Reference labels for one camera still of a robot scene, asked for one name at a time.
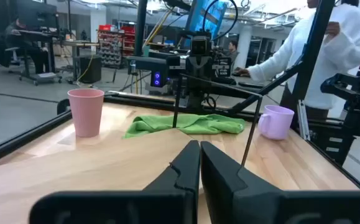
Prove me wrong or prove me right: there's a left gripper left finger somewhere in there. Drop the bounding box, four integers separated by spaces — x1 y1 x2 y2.
29 139 201 224

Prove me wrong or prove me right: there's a yellow cable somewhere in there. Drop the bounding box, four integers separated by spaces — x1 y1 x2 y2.
76 52 95 83

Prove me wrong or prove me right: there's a red parts bin rack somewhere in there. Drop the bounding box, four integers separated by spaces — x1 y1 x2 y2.
97 24 136 68

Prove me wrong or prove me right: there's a green microfibre cloth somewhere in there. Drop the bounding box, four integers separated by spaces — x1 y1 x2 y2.
122 113 246 139

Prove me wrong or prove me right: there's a lilac plastic mug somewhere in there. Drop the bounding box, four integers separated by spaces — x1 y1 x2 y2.
257 105 295 141

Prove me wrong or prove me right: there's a black cube box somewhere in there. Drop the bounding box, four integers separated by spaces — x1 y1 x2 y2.
73 54 103 84

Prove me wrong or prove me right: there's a pink ribbed tumbler cup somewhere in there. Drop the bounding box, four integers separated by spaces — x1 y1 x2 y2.
67 88 105 138

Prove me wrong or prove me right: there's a black box with blue lights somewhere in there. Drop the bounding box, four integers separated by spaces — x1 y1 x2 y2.
126 55 181 88

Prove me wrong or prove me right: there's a black computer monitor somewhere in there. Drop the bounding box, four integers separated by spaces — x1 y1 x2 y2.
16 0 58 30

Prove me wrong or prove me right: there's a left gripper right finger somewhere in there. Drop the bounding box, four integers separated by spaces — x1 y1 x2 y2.
200 141 360 224

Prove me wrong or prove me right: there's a black rolling desk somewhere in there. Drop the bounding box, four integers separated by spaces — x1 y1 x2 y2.
17 29 63 86

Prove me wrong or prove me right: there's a blue display screen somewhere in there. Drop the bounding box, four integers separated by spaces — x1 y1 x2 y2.
184 0 229 48

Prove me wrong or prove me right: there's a black aluminium rig frame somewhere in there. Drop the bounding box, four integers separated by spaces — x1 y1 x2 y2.
0 0 360 191

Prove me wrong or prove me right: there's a person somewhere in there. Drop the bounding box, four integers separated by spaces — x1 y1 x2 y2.
226 39 240 68
4 17 50 75
234 0 360 121

